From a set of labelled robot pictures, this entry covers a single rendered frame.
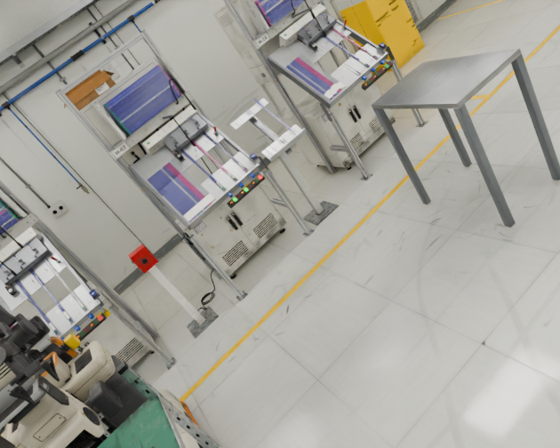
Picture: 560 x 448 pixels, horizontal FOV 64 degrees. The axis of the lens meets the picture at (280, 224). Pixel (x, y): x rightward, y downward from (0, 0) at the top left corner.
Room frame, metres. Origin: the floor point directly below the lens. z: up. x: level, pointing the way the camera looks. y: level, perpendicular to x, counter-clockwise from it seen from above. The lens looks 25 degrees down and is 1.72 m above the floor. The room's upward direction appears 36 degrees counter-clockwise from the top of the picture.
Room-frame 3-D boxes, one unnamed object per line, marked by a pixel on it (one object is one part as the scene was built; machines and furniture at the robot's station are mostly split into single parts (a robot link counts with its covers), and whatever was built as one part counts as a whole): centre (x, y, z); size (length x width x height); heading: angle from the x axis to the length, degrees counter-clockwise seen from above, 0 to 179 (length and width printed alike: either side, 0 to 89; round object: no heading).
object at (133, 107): (3.60, 0.28, 1.52); 0.51 x 0.13 x 0.27; 105
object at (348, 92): (3.92, -1.09, 0.65); 1.01 x 0.73 x 1.29; 15
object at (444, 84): (2.27, -1.16, 0.40); 0.70 x 0.45 x 0.80; 11
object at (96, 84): (3.86, 0.46, 1.82); 0.68 x 0.30 x 0.20; 105
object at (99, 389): (1.70, 1.21, 0.68); 0.28 x 0.27 x 0.25; 107
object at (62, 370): (1.95, 1.35, 0.87); 0.23 x 0.15 x 0.11; 107
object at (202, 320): (3.06, 0.94, 0.39); 0.24 x 0.24 x 0.78; 15
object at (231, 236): (3.70, 0.37, 0.31); 0.70 x 0.65 x 0.62; 105
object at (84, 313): (3.14, 1.70, 0.66); 1.01 x 0.73 x 1.31; 15
